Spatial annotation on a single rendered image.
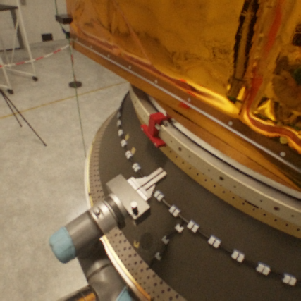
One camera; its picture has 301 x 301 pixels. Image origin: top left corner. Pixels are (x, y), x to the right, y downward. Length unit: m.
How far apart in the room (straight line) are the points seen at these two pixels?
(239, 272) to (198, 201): 0.26
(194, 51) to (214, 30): 0.07
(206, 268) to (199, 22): 0.74
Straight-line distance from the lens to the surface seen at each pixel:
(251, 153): 0.61
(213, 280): 0.81
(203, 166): 0.60
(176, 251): 0.80
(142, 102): 0.80
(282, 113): 0.50
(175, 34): 0.61
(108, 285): 0.55
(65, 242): 0.49
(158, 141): 0.68
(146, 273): 0.92
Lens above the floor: 2.10
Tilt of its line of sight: 42 degrees down
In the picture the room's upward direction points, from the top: 9 degrees clockwise
